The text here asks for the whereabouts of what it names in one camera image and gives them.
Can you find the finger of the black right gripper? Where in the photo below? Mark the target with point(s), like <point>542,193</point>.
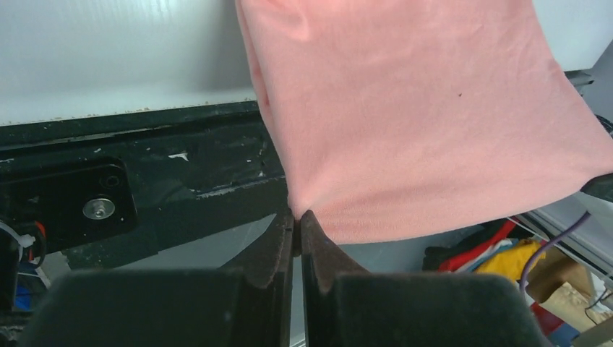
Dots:
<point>600,187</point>

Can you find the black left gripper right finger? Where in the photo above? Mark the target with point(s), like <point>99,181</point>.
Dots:
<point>346,305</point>

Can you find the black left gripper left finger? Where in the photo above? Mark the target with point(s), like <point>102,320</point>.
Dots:
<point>245,302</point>

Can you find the pink t shirt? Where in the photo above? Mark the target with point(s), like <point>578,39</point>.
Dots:
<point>399,119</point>

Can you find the brown paper bag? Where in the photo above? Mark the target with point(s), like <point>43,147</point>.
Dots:
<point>566,297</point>

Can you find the colourful clothes pile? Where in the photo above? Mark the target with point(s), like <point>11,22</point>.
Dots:
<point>500,247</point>

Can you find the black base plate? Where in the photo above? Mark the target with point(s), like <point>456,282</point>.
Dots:
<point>112,190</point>

